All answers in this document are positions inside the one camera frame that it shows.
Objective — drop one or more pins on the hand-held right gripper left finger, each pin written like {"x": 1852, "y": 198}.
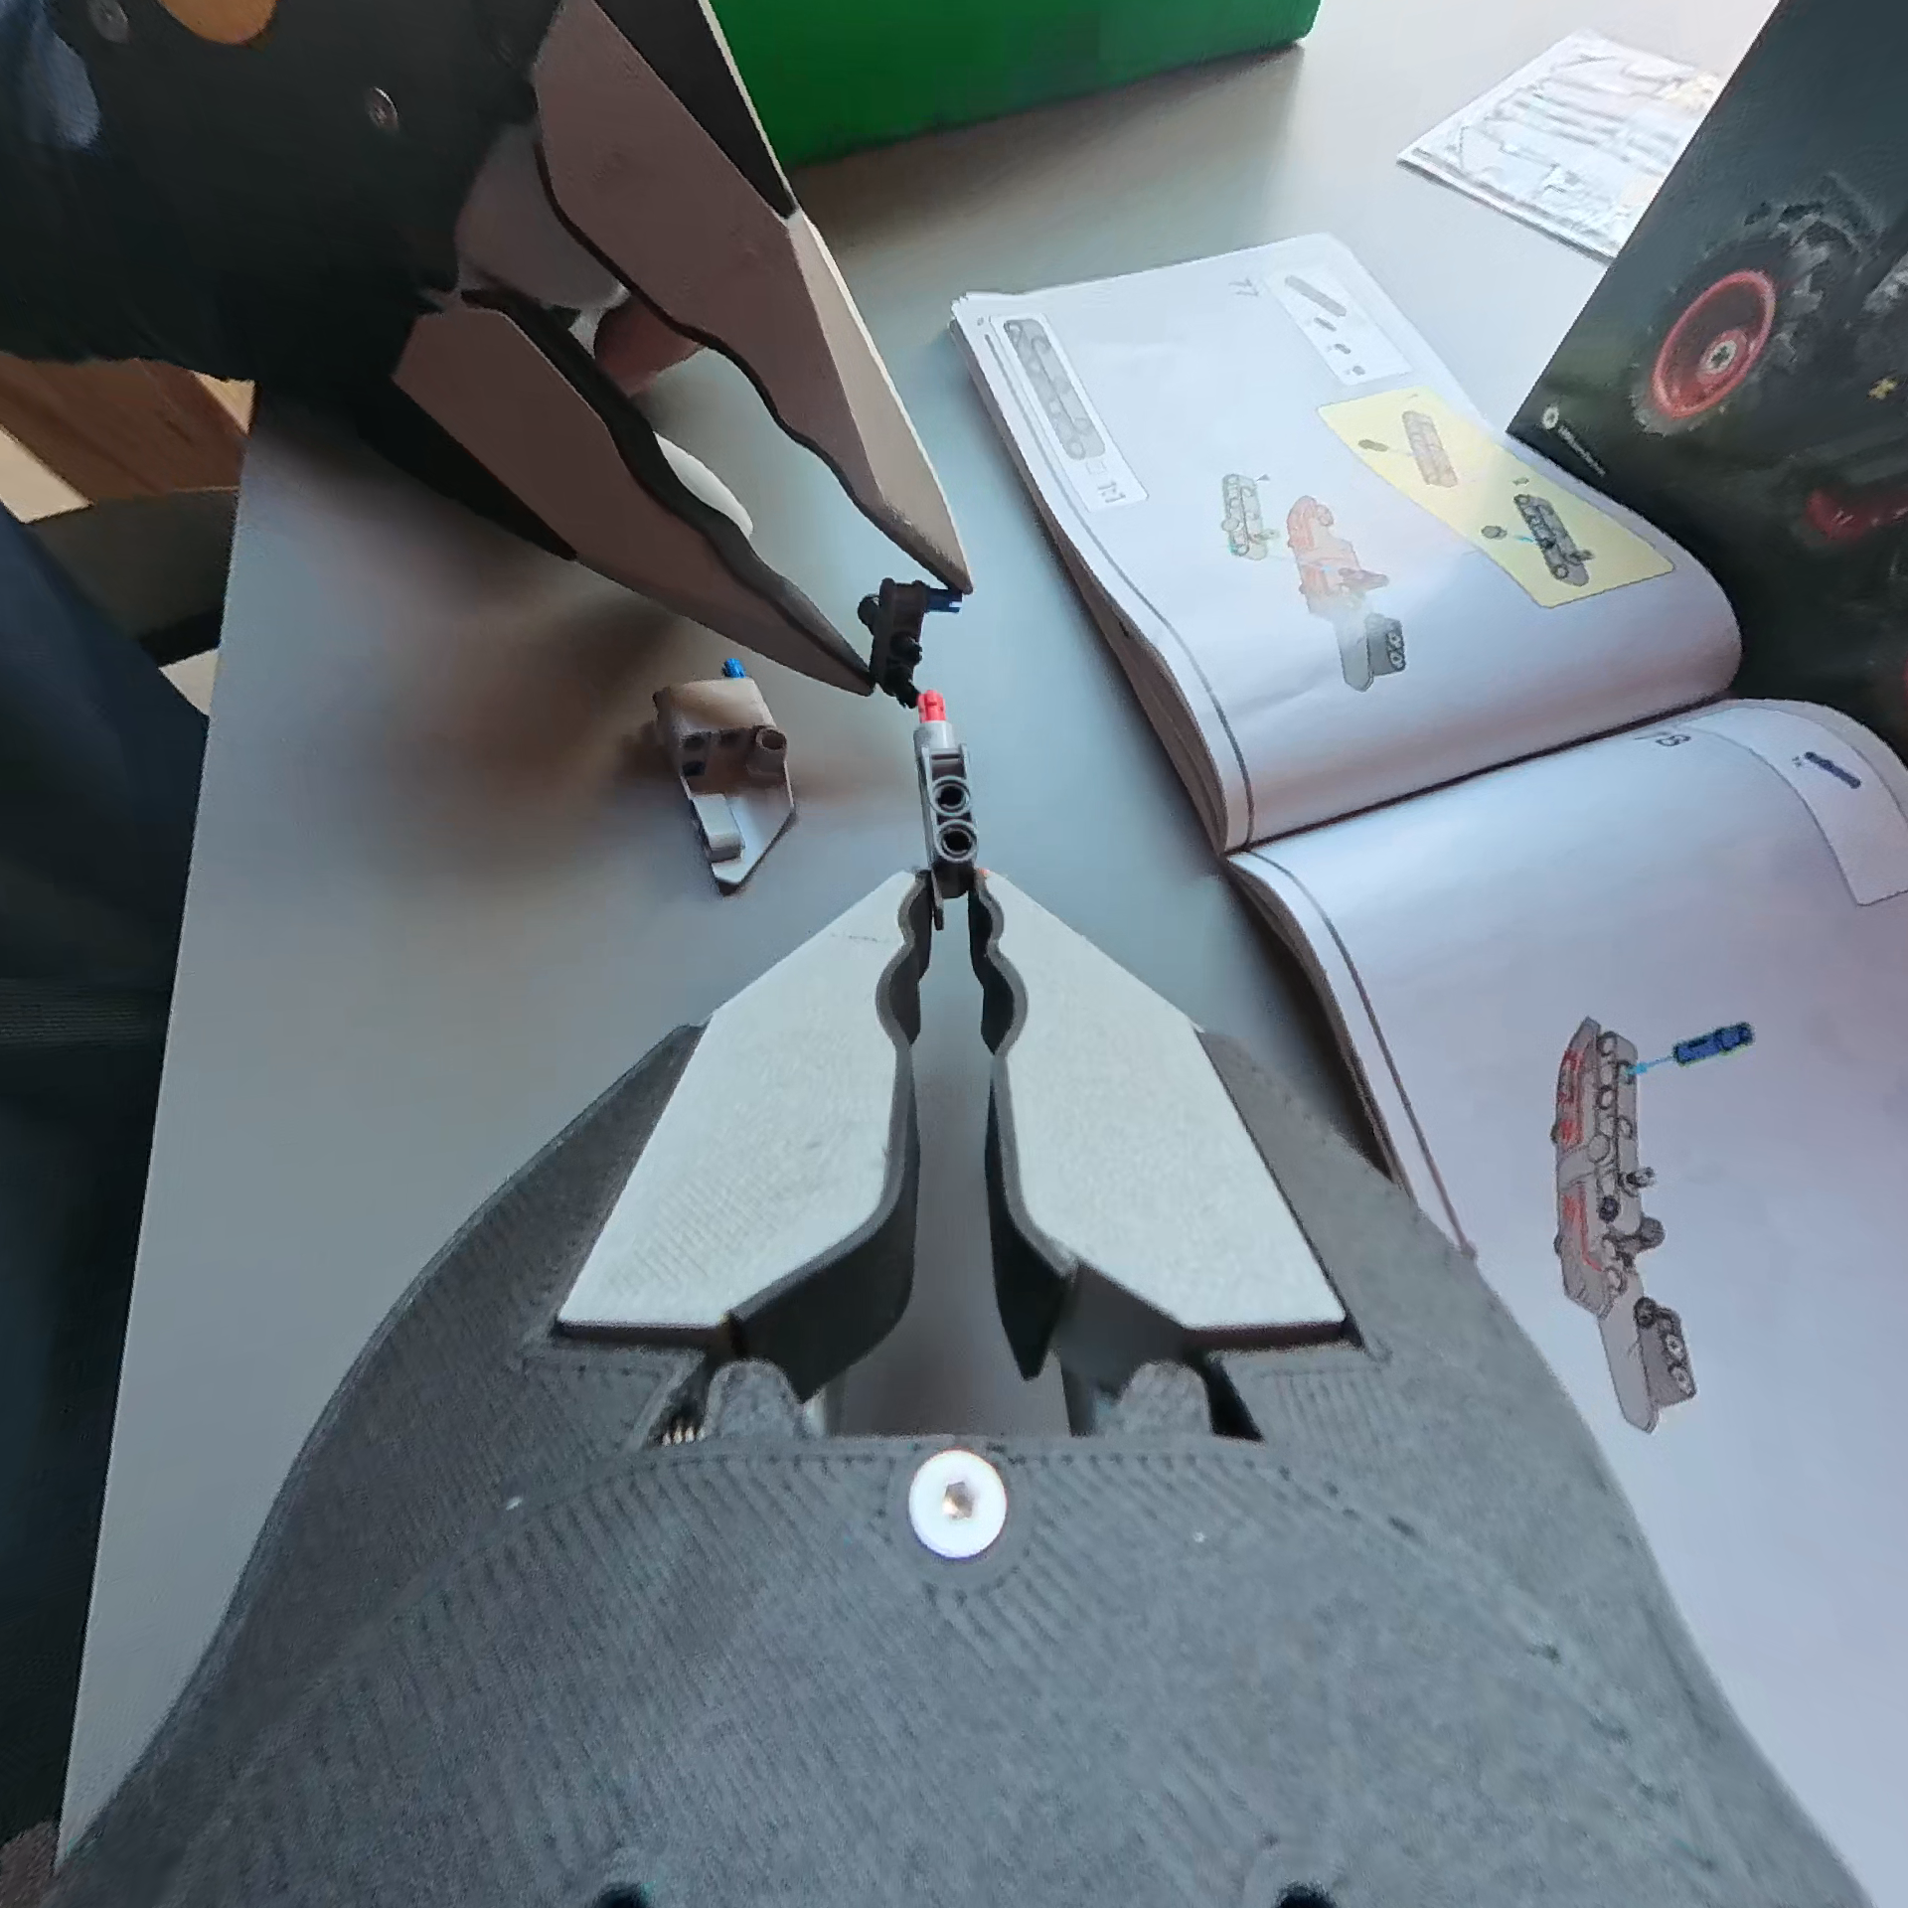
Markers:
{"x": 746, "y": 1164}

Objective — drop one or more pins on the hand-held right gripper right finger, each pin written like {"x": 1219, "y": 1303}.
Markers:
{"x": 1163, "y": 1164}

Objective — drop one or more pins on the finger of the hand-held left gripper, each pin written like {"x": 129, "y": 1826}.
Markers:
{"x": 596, "y": 477}
{"x": 716, "y": 283}

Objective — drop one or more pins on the black lego connector piece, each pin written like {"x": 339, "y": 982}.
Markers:
{"x": 899, "y": 626}

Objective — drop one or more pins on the grey lego beam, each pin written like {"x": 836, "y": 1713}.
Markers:
{"x": 947, "y": 797}

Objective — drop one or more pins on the grey lego sub-assembly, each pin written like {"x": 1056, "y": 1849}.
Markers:
{"x": 729, "y": 752}

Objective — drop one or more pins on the open lego instruction booklet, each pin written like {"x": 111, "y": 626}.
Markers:
{"x": 1340, "y": 626}

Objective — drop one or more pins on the dark lego set box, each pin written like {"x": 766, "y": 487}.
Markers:
{"x": 1758, "y": 373}

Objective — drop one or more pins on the person's left hand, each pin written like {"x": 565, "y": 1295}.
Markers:
{"x": 644, "y": 354}

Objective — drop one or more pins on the green plastic bin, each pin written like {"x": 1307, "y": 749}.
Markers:
{"x": 1013, "y": 60}

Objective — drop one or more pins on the white printed paper sheet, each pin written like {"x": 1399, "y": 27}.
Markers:
{"x": 1566, "y": 135}

